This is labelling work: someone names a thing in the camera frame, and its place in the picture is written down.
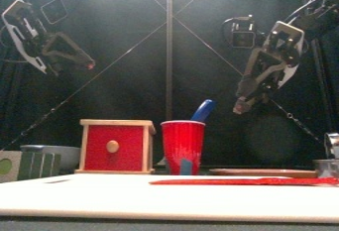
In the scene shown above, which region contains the metal cookie cutter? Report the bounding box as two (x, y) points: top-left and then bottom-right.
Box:
(311, 132), (339, 179)

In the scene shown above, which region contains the red plastic cup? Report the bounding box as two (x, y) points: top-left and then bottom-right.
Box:
(159, 119), (209, 176)

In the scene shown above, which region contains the light blue bowl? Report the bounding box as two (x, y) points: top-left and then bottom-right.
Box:
(19, 144), (83, 173)

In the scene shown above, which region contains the red toy knife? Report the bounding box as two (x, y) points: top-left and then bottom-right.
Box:
(149, 176), (339, 186)

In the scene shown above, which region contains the small toy food box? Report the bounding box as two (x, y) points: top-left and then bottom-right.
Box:
(0, 150), (63, 184)

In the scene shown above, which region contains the white cutting board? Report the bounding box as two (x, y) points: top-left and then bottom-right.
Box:
(0, 173), (339, 225)

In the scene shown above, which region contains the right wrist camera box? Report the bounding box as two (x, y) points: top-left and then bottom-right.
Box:
(222, 15), (267, 50)

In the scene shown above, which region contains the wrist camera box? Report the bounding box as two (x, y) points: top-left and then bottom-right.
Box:
(41, 0), (71, 26)
(222, 15), (267, 50)

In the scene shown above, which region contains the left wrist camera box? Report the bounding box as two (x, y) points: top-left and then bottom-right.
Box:
(41, 0), (71, 26)

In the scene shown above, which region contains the thin diagonal brace wire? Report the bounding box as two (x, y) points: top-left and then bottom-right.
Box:
(0, 0), (225, 152)
(126, 0), (322, 142)

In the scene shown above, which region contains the blue utensil handle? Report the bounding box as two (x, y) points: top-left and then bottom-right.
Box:
(190, 98), (218, 124)

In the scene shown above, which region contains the grey vertical frame pole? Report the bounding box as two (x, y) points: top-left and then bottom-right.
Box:
(165, 0), (175, 121)

